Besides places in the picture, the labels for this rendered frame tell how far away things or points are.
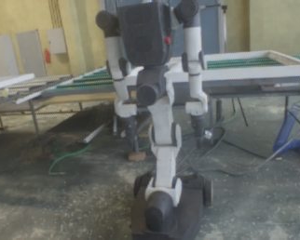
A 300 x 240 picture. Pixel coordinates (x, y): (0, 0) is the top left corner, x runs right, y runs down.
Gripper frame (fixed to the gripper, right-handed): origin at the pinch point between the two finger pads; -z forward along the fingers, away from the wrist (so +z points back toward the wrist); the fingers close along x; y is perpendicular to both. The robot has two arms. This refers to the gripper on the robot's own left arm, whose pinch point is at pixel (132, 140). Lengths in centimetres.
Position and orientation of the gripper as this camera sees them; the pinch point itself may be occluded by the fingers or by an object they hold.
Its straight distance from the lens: 168.0
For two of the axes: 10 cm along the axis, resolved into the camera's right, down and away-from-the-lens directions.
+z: -1.6, -8.6, -4.9
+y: -9.6, 0.2, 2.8
